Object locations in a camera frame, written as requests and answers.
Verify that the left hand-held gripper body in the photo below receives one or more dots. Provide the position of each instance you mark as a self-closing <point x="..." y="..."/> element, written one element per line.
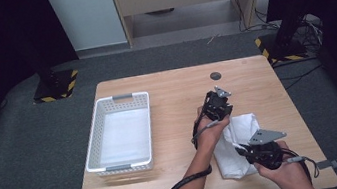
<point x="217" y="107"/>

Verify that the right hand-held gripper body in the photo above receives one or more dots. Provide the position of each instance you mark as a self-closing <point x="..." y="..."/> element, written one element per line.
<point x="265" y="156"/>

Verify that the white printed t-shirt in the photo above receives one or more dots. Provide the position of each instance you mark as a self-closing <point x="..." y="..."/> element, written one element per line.
<point x="230" y="162"/>

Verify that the white plastic basket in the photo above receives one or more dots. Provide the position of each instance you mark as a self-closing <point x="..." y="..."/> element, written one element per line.
<point x="95" y="135"/>

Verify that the person's left hand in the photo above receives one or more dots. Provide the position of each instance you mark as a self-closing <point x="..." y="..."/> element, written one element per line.
<point x="208" y="135"/>

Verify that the person's right hand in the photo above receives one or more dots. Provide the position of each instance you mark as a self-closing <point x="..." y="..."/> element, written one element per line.
<point x="290" y="175"/>

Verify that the grey round table grommet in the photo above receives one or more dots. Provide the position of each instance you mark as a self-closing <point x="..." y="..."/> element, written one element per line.
<point x="215" y="76"/>

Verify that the thin wooden stick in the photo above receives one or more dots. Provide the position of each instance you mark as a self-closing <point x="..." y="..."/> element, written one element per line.
<point x="212" y="39"/>

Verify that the black stand with striped base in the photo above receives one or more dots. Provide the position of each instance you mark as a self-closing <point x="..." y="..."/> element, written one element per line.
<point x="284" y="47"/>
<point x="54" y="86"/>

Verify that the white cabinet panel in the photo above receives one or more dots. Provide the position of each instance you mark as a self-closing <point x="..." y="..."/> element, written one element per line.
<point x="87" y="15"/>

